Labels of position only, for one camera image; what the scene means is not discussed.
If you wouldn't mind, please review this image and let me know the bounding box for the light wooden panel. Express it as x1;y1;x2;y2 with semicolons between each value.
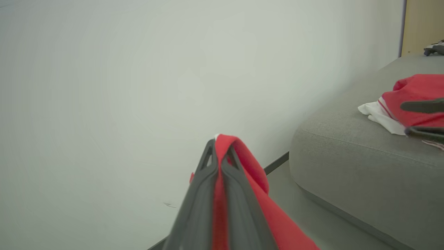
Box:
399;0;444;58

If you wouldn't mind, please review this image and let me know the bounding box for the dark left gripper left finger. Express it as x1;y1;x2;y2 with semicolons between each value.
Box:
162;139;222;250

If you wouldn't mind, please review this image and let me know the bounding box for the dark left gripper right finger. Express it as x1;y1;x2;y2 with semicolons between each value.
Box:
220;147;279;250

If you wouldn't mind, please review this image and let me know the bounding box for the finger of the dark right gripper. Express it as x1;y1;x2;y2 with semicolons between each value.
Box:
404;126;444;142
400;98;444;114

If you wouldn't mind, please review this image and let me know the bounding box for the small dark grey object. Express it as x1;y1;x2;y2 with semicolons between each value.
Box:
423;40;444;57

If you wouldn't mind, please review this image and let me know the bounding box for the red white striped jersey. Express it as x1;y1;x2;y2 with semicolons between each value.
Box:
357;73;444;152

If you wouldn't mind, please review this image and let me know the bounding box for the grey fabric sofa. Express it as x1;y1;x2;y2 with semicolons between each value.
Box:
289;53;444;250

